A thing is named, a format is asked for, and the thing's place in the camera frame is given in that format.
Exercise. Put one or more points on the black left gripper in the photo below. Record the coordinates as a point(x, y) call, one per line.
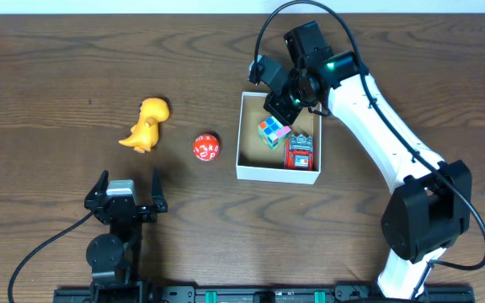
point(125, 209)

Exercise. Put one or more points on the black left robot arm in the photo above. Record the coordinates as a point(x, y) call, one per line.
point(113, 256)

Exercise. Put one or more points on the multicoloured puzzle cube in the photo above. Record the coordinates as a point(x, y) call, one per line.
point(272, 132)

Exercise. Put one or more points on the red ball with white letters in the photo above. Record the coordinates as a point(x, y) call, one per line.
point(206, 147)

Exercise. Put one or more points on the orange toy dinosaur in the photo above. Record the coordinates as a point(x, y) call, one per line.
point(145, 133)

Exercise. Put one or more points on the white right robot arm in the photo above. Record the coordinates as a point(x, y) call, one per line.
point(430, 204)

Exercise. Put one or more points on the red toy robot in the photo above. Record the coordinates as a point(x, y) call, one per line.
point(299, 152)

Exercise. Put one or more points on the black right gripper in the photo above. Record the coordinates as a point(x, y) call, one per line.
point(282, 108)

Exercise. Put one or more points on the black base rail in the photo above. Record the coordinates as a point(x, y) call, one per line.
point(189, 294)

